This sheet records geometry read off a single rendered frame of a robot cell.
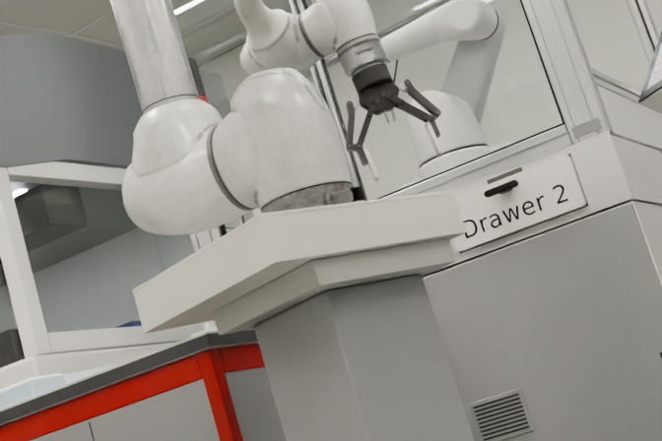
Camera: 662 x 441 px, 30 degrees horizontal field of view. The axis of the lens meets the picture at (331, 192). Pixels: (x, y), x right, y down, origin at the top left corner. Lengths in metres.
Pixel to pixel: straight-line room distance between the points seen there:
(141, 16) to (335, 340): 0.67
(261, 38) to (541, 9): 0.58
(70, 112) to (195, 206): 1.35
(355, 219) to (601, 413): 0.89
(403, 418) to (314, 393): 0.14
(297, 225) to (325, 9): 0.82
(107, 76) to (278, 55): 1.12
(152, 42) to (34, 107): 1.15
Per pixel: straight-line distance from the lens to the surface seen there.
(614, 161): 2.52
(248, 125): 1.96
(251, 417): 2.26
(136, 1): 2.15
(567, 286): 2.54
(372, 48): 2.46
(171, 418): 2.27
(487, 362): 2.60
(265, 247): 1.72
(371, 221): 1.84
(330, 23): 2.47
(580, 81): 2.56
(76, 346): 3.04
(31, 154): 3.15
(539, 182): 2.54
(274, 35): 2.49
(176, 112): 2.06
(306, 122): 1.94
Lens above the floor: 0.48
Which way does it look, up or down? 12 degrees up
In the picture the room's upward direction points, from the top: 17 degrees counter-clockwise
